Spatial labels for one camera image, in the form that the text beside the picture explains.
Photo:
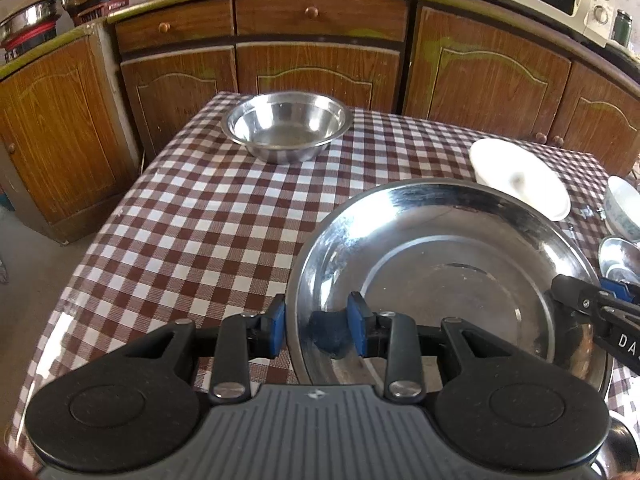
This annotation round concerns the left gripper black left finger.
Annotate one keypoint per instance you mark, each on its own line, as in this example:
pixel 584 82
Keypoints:
pixel 141 403

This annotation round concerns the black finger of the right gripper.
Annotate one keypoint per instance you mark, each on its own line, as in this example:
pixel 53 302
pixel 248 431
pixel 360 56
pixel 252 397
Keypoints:
pixel 592 300

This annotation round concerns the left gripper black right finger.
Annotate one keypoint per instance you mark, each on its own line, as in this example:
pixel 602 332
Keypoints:
pixel 494 403

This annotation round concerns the large steel basin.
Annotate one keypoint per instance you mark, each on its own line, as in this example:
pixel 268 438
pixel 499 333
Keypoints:
pixel 432 248

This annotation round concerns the small steel bowl right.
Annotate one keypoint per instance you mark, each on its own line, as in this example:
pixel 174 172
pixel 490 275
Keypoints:
pixel 619 260

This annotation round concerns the small steel bowl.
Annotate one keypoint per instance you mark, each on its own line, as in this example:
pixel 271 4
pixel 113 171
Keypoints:
pixel 619 260
pixel 286 127

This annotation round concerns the white bowl blue pattern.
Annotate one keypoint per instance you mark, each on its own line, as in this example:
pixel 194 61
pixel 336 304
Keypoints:
pixel 621 207

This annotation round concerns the white bowl green mark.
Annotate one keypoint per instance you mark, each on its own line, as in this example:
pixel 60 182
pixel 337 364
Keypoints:
pixel 507 168

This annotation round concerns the brown checkered tablecloth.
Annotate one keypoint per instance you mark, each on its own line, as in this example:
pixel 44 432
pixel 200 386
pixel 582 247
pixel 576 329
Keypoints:
pixel 207 231

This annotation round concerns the wooden right cabinet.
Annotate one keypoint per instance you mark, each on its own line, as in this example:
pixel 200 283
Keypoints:
pixel 477 65

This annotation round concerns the green thermos flask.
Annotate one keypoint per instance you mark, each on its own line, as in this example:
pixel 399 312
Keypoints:
pixel 622 28

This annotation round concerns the wooden corner cabinet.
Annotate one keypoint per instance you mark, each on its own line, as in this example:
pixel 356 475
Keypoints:
pixel 68 149

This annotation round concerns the wooden drawer cabinet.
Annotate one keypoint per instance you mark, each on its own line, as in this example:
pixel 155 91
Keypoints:
pixel 175 55

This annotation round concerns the black red stove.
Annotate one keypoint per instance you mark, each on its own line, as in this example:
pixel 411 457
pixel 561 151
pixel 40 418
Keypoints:
pixel 28 40

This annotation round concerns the red induction cooker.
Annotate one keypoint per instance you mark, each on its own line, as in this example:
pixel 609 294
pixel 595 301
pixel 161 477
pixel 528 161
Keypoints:
pixel 92 9

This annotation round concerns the steel pan wooden lid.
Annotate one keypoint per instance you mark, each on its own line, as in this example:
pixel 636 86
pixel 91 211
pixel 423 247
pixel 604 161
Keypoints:
pixel 32 14

